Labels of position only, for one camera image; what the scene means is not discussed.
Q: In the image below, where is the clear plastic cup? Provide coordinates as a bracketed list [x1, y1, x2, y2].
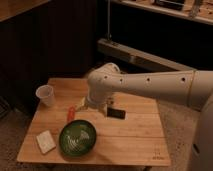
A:
[36, 85, 55, 107]

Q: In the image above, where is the green bowl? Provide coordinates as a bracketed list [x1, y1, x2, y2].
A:
[58, 120, 97, 157]

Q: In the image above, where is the white sponge block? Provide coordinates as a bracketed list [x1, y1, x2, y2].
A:
[36, 130, 56, 154]

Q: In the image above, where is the wooden table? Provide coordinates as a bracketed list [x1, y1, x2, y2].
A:
[17, 78, 170, 166]

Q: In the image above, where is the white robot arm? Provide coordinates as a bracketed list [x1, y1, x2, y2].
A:
[83, 63, 213, 171]

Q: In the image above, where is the wooden shelf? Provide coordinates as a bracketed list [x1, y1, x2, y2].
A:
[111, 0, 213, 26]

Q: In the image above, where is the grey metal beam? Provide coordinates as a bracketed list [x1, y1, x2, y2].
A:
[97, 38, 193, 72]

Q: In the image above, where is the black phone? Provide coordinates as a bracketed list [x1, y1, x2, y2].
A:
[107, 108, 126, 119]

